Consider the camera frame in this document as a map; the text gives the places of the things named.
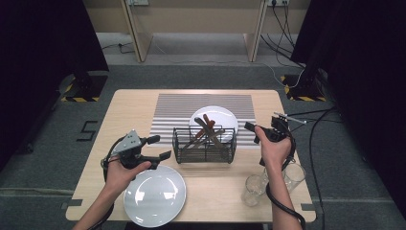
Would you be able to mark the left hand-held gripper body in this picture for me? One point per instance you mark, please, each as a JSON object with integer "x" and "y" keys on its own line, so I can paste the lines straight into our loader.
{"x": 127, "y": 150}

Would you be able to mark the grey tape patch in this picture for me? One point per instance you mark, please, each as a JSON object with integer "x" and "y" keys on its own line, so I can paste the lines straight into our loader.
{"x": 308, "y": 207}
{"x": 75, "y": 203}

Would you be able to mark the white wall outlet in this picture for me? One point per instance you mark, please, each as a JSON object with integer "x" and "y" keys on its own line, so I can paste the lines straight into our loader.
{"x": 137, "y": 2}

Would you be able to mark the person's right hand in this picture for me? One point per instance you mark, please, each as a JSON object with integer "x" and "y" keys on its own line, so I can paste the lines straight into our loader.
{"x": 276, "y": 153}

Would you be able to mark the white power strip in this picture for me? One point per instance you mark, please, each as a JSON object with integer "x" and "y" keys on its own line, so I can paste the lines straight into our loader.
{"x": 277, "y": 2}

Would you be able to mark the person's left hand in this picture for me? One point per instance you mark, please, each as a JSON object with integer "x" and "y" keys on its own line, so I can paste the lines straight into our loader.
{"x": 121, "y": 177}

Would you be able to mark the striped placemat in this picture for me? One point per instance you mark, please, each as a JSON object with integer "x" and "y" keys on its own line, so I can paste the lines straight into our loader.
{"x": 172, "y": 108}

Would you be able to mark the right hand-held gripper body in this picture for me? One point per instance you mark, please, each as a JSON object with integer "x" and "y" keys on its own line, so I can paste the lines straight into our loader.
{"x": 279, "y": 132}

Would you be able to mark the black curtain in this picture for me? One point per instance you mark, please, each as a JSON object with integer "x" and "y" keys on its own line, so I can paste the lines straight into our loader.
{"x": 38, "y": 64}
{"x": 367, "y": 80}

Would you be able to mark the white round plate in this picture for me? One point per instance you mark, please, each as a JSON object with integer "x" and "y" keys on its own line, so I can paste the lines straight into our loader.
{"x": 155, "y": 201}
{"x": 223, "y": 116}

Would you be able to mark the black stand base striped tape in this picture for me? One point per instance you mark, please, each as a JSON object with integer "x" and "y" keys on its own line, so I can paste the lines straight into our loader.
{"x": 297, "y": 92}
{"x": 95, "y": 86}

